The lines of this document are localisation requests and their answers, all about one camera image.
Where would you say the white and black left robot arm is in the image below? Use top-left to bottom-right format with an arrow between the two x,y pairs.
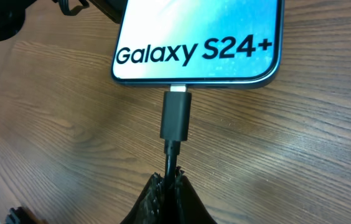
0,0 -> 127,41

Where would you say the black charger cable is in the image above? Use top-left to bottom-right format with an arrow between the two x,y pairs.
159,84 -> 192,224

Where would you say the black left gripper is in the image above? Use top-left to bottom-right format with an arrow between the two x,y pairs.
89,0 -> 128,24

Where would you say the blue Samsung Galaxy smartphone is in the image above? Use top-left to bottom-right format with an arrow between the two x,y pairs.
110,0 -> 285,89

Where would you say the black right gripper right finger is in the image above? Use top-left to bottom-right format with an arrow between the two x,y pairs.
174,166 -> 216,224

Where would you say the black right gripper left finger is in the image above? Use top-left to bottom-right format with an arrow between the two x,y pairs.
121,173 -> 164,224

